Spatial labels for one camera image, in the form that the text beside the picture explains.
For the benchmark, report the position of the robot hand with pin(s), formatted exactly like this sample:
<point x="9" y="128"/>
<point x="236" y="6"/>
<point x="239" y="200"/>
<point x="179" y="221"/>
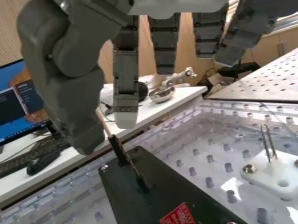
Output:
<point x="66" y="66"/>

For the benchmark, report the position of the computer screen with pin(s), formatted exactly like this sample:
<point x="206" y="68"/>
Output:
<point x="17" y="110"/>

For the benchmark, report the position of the silver bowl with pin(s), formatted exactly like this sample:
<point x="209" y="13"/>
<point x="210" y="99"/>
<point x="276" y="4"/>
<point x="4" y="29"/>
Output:
<point x="161" y="95"/>

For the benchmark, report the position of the small white jointed device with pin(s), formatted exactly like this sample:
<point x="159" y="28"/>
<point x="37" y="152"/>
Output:
<point x="183" y="74"/>

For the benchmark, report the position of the long white desk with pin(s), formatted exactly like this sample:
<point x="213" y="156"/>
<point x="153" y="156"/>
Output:
<point x="173" y="108"/>

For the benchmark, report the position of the thin stick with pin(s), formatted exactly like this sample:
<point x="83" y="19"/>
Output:
<point x="117" y="150"/>

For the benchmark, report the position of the black mouse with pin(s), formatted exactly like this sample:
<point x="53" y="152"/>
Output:
<point x="40" y="164"/>

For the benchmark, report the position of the black keyboard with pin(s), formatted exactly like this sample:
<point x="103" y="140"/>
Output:
<point x="21" y="161"/>

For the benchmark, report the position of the clear box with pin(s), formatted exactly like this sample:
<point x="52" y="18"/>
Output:
<point x="213" y="150"/>

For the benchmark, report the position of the black plate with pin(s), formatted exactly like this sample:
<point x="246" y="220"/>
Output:
<point x="146" y="206"/>

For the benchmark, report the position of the metal paper clip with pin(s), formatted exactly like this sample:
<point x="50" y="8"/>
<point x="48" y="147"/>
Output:
<point x="264" y="143"/>

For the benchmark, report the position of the small white mount block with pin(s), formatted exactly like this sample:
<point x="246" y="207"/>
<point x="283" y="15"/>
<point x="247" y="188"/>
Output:
<point x="270" y="176"/>

